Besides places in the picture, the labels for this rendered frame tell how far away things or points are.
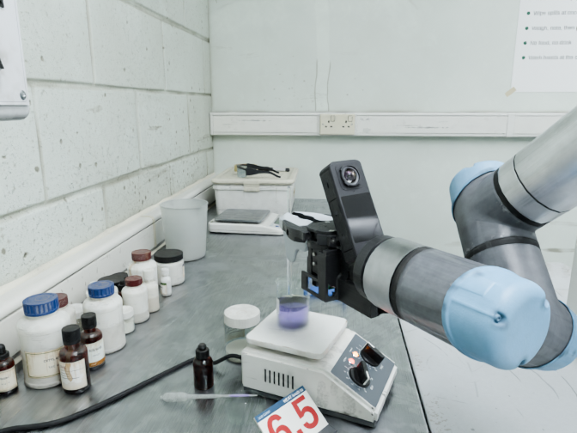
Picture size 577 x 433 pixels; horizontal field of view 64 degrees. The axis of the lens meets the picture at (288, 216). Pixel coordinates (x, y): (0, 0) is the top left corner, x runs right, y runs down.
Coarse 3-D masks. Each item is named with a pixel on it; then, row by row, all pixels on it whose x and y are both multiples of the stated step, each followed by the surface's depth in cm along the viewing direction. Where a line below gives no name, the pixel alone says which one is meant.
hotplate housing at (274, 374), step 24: (360, 336) 72; (240, 360) 72; (264, 360) 65; (288, 360) 64; (312, 360) 64; (336, 360) 64; (264, 384) 66; (288, 384) 64; (312, 384) 62; (336, 384) 61; (336, 408) 62; (360, 408) 60
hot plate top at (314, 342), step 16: (272, 320) 71; (320, 320) 71; (336, 320) 71; (256, 336) 66; (272, 336) 66; (288, 336) 66; (304, 336) 66; (320, 336) 66; (336, 336) 67; (288, 352) 63; (304, 352) 62; (320, 352) 62
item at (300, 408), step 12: (300, 396) 61; (288, 408) 59; (300, 408) 60; (312, 408) 61; (264, 420) 57; (276, 420) 57; (288, 420) 58; (300, 420) 59; (312, 420) 60; (324, 420) 61; (276, 432) 56; (288, 432) 57; (300, 432) 58
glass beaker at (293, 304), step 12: (276, 276) 69; (300, 276) 71; (276, 288) 68; (288, 288) 66; (300, 288) 66; (276, 300) 68; (288, 300) 66; (300, 300) 67; (276, 312) 69; (288, 312) 67; (300, 312) 67; (276, 324) 69; (288, 324) 67; (300, 324) 67
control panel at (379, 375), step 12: (348, 348) 68; (360, 348) 69; (348, 360) 65; (360, 360) 67; (384, 360) 70; (336, 372) 62; (348, 372) 63; (372, 372) 66; (384, 372) 67; (348, 384) 61; (372, 384) 63; (384, 384) 65; (372, 396) 61
